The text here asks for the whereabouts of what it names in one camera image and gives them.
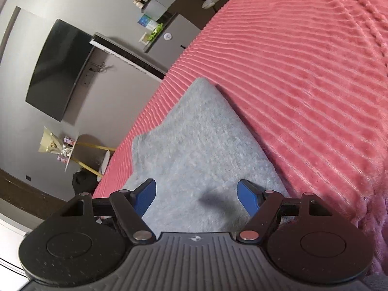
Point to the black wall television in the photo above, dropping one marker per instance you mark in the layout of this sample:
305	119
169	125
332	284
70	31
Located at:
57	72

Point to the pink ribbed blanket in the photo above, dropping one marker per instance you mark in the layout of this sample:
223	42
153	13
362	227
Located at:
303	81

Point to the cream wrapped bouquet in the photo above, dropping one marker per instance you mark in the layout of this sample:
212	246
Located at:
50	141

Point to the white side table yellow legs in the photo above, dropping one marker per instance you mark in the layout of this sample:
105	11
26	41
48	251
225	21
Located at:
94	147

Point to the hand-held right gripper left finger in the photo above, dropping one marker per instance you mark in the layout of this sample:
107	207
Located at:
145	195

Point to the black bag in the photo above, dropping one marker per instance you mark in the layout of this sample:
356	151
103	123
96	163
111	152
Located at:
83	180

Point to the small grey cabinet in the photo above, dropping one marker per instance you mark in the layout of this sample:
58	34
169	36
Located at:
172	54

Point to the dark brown door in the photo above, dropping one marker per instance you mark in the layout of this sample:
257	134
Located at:
18	194

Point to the white standing air conditioner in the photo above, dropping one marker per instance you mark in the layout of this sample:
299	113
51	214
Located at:
127	56

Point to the grey pants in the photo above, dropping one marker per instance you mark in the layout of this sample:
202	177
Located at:
197	145

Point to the white cup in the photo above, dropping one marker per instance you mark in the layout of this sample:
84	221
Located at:
144	38

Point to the green packet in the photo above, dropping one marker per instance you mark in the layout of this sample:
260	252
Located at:
156	31

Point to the pink can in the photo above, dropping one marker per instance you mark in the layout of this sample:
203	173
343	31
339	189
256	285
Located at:
68	141
62	158

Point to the blue and white box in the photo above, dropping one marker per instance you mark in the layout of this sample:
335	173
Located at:
145	21

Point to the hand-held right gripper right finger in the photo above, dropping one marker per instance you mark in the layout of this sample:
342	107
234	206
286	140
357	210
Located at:
247	195

